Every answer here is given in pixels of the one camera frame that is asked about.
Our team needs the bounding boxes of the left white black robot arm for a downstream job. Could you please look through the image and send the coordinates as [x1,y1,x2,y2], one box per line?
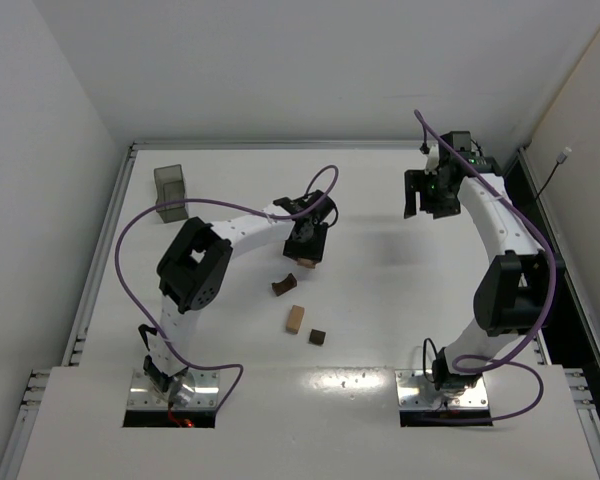
[140,190,338,393]

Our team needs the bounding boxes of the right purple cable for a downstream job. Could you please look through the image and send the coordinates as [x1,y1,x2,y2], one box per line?
[413,109,559,426]

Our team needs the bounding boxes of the small dark wood cube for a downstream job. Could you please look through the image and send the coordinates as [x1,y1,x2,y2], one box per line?
[309,329,326,346]

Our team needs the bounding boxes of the grey translucent plastic bin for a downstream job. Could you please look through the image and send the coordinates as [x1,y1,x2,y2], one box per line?
[154,164,189,223]

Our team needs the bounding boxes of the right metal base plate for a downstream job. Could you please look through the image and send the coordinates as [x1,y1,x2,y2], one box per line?
[395,369,490,413]

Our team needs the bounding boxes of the purple cable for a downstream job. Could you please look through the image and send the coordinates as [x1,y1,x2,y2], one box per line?
[115,164,340,414]
[413,109,559,426]

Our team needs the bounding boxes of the black wall cable white plug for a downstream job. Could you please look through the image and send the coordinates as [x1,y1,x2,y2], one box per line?
[509,146,573,236]

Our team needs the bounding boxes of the metal base plate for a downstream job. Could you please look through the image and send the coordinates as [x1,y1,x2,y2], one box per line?
[395,369,490,413]
[126,369,220,412]

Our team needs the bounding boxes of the dark wood arch block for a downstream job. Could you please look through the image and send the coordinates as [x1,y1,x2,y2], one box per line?
[271,273,298,297]

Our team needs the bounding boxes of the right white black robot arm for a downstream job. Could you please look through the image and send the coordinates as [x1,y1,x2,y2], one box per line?
[404,131,565,390]

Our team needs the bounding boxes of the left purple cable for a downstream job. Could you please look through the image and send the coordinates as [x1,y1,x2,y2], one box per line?
[115,164,340,414]

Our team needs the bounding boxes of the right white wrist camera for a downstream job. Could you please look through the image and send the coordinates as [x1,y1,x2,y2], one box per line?
[424,145,440,174]

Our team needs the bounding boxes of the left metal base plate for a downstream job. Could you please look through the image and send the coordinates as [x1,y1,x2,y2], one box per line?
[126,369,220,412]

